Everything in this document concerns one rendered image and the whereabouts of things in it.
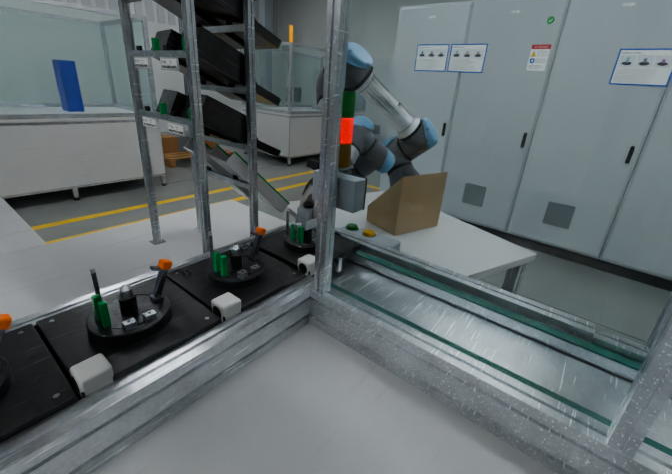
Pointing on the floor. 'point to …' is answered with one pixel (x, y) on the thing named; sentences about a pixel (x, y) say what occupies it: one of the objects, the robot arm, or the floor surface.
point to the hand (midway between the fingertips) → (307, 210)
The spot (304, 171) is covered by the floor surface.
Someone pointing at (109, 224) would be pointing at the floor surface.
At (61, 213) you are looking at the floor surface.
